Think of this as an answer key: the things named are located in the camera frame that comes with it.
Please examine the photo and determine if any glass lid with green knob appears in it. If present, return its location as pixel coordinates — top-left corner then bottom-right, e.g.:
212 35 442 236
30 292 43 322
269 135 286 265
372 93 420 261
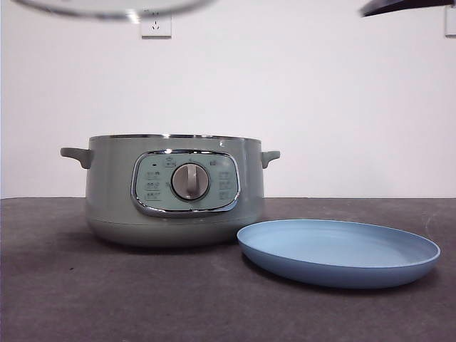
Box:
14 0 219 21

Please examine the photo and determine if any light blue round plate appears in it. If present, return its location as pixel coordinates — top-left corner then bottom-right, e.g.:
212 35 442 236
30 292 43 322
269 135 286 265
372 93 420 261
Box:
236 219 442 290

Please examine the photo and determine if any pale green electric steamer pot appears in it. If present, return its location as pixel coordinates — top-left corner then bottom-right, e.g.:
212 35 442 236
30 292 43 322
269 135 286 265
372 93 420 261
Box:
59 133 281 249

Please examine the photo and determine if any white wall socket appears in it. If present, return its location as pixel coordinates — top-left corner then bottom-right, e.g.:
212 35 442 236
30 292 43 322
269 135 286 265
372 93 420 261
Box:
444 6 456 38
141 9 173 39

